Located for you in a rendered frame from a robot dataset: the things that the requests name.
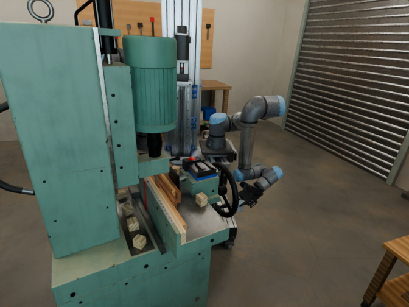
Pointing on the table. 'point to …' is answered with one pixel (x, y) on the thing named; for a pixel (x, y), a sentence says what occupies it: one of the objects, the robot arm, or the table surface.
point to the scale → (160, 203)
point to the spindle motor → (152, 81)
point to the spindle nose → (154, 144)
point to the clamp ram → (176, 177)
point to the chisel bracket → (153, 165)
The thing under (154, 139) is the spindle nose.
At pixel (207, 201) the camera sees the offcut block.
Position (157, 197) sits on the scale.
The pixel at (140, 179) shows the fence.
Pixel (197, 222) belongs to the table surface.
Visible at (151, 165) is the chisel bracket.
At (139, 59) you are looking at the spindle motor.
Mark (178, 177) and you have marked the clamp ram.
